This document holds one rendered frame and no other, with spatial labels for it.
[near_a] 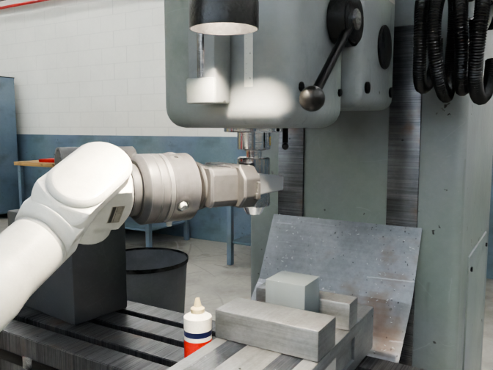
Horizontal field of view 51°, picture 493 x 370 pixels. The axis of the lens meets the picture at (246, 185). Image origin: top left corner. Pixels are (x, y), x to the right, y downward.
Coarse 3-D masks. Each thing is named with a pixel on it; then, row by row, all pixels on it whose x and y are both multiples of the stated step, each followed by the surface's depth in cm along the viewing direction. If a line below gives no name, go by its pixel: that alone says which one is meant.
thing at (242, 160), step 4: (240, 156) 75; (244, 156) 75; (264, 156) 75; (240, 160) 72; (244, 160) 72; (248, 160) 72; (252, 160) 72; (256, 160) 72; (260, 160) 72; (264, 160) 72; (268, 160) 73; (248, 164) 72; (252, 164) 72; (256, 164) 72; (260, 164) 72; (264, 164) 72
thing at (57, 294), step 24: (120, 240) 99; (72, 264) 91; (96, 264) 95; (120, 264) 99; (48, 288) 96; (72, 288) 91; (96, 288) 95; (120, 288) 99; (48, 312) 97; (72, 312) 92; (96, 312) 95
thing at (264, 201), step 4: (268, 164) 73; (256, 168) 72; (260, 168) 72; (264, 168) 72; (268, 168) 73; (260, 172) 72; (264, 172) 72; (268, 172) 73; (260, 196) 72; (264, 196) 73; (268, 196) 73; (260, 200) 72; (264, 200) 73; (268, 200) 73; (256, 204) 72; (260, 204) 72; (264, 204) 73; (268, 204) 73
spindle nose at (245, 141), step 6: (240, 138) 72; (246, 138) 71; (252, 138) 71; (258, 138) 71; (264, 138) 72; (240, 144) 72; (246, 144) 71; (252, 144) 71; (258, 144) 71; (264, 144) 72
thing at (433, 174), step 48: (432, 96) 96; (288, 144) 111; (336, 144) 106; (384, 144) 101; (432, 144) 96; (480, 144) 111; (288, 192) 112; (336, 192) 107; (384, 192) 102; (432, 192) 97; (480, 192) 116; (432, 240) 98; (480, 240) 120; (432, 288) 99; (480, 288) 124; (432, 336) 100; (480, 336) 130
